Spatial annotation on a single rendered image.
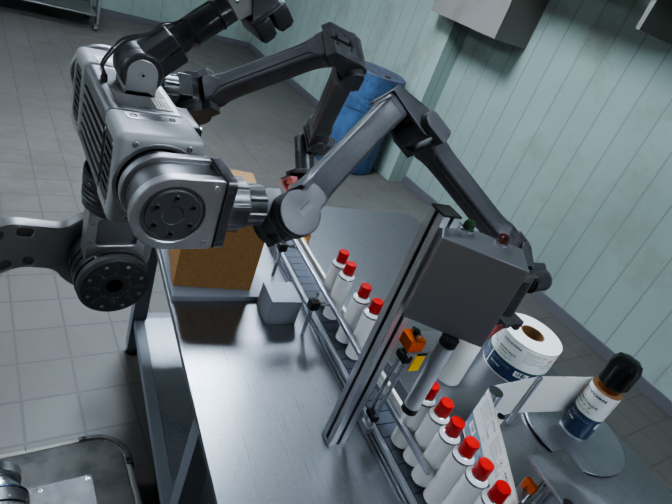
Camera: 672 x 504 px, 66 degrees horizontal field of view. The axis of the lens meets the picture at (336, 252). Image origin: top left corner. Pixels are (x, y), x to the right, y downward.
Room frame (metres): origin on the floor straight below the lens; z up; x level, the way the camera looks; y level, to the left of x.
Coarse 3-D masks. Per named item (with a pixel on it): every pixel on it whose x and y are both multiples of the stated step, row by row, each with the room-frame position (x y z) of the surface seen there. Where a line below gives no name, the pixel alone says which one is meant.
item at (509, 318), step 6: (516, 300) 1.08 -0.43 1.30; (510, 306) 1.08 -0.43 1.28; (516, 306) 1.09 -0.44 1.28; (504, 312) 1.08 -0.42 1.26; (510, 312) 1.09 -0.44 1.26; (504, 318) 1.07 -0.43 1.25; (510, 318) 1.08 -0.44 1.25; (516, 318) 1.09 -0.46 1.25; (504, 324) 1.05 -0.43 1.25; (510, 324) 1.06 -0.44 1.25; (516, 324) 1.07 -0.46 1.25; (522, 324) 1.09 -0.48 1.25
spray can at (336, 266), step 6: (342, 252) 1.38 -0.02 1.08; (348, 252) 1.40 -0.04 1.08; (336, 258) 1.39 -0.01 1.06; (342, 258) 1.38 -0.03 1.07; (336, 264) 1.37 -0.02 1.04; (342, 264) 1.38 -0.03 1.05; (330, 270) 1.38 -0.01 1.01; (336, 270) 1.37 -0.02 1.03; (330, 276) 1.37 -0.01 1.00; (336, 276) 1.37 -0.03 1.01; (324, 282) 1.38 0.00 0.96; (330, 282) 1.37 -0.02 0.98; (330, 288) 1.37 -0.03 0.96; (324, 300) 1.37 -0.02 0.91; (324, 306) 1.37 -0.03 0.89
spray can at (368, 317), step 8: (376, 304) 1.19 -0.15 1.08; (368, 312) 1.19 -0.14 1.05; (376, 312) 1.19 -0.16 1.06; (360, 320) 1.19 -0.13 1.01; (368, 320) 1.18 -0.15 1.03; (360, 328) 1.18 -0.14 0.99; (368, 328) 1.18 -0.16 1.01; (360, 336) 1.18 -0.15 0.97; (360, 344) 1.18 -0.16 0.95; (352, 352) 1.18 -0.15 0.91; (352, 360) 1.18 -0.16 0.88
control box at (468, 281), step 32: (448, 256) 0.86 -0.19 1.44; (480, 256) 0.86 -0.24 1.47; (512, 256) 0.90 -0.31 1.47; (416, 288) 0.86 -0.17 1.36; (448, 288) 0.86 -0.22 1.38; (480, 288) 0.86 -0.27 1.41; (512, 288) 0.86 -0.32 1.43; (416, 320) 0.86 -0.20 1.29; (448, 320) 0.86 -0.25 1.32; (480, 320) 0.86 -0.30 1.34
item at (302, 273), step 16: (288, 256) 1.58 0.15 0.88; (304, 272) 1.52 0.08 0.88; (304, 288) 1.43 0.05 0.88; (320, 320) 1.30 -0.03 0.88; (336, 320) 1.33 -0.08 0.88; (352, 368) 1.15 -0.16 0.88; (368, 400) 1.05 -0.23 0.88; (384, 416) 1.02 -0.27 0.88; (384, 432) 0.96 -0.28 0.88; (400, 464) 0.89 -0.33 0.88; (416, 496) 0.82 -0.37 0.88
